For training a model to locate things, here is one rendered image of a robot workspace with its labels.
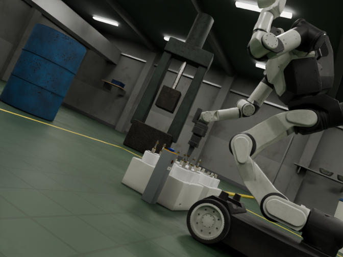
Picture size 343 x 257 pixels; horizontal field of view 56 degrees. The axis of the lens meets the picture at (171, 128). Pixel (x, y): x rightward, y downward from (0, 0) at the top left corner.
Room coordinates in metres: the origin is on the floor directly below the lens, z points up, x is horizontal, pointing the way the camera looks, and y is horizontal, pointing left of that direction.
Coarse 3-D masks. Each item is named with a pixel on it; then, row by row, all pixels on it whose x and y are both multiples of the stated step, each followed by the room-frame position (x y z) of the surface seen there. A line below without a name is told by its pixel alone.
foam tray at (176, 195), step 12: (132, 168) 2.06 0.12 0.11; (144, 168) 2.02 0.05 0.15; (132, 180) 2.04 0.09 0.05; (144, 180) 2.01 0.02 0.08; (168, 180) 1.94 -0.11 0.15; (180, 180) 1.94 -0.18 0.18; (168, 192) 1.93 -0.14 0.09; (180, 192) 1.91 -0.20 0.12; (192, 192) 2.10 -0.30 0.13; (168, 204) 1.92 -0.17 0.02; (180, 204) 2.00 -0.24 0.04; (192, 204) 2.19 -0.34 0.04
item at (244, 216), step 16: (224, 192) 1.57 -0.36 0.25; (240, 208) 1.77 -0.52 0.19; (240, 224) 1.48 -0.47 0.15; (256, 224) 1.57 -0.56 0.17; (320, 224) 1.49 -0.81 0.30; (336, 224) 1.48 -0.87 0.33; (224, 240) 1.50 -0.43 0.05; (240, 240) 1.47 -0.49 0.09; (256, 240) 1.45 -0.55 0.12; (272, 240) 1.42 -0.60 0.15; (288, 240) 1.52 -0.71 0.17; (304, 240) 1.55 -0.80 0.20; (320, 240) 1.48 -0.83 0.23; (336, 240) 1.47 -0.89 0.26; (256, 256) 1.43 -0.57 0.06; (272, 256) 1.41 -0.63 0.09; (288, 256) 1.39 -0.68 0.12; (304, 256) 1.39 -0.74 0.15; (320, 256) 1.45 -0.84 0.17
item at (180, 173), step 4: (176, 168) 1.98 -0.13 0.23; (180, 168) 1.96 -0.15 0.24; (172, 172) 2.01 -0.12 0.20; (176, 172) 1.97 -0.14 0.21; (180, 172) 1.96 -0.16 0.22; (184, 172) 1.96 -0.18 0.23; (188, 172) 1.98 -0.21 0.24; (176, 176) 1.96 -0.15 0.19; (180, 176) 1.96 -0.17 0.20; (184, 176) 1.97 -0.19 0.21; (184, 180) 1.98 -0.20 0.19
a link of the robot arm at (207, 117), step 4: (196, 112) 1.99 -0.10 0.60; (200, 112) 1.99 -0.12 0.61; (204, 112) 1.95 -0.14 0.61; (208, 112) 1.94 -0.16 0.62; (196, 116) 1.98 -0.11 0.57; (200, 116) 2.00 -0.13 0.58; (204, 116) 1.94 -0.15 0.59; (208, 116) 1.94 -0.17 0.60; (212, 116) 1.95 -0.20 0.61; (192, 120) 1.99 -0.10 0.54; (196, 120) 1.98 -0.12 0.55; (200, 120) 1.99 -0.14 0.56; (204, 120) 1.95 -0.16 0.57; (208, 120) 1.94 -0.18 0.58; (196, 124) 1.98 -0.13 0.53; (200, 124) 1.96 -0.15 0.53; (204, 124) 1.97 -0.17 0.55; (204, 128) 1.97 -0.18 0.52
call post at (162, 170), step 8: (168, 152) 1.83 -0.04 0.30; (160, 160) 1.85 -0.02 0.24; (168, 160) 1.83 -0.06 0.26; (160, 168) 1.84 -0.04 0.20; (168, 168) 1.85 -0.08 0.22; (152, 176) 1.85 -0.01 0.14; (160, 176) 1.83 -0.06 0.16; (152, 184) 1.84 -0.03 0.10; (160, 184) 1.84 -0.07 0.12; (144, 192) 1.85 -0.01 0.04; (152, 192) 1.83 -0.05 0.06; (160, 192) 1.88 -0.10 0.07; (144, 200) 1.84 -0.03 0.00; (152, 200) 1.83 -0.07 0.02
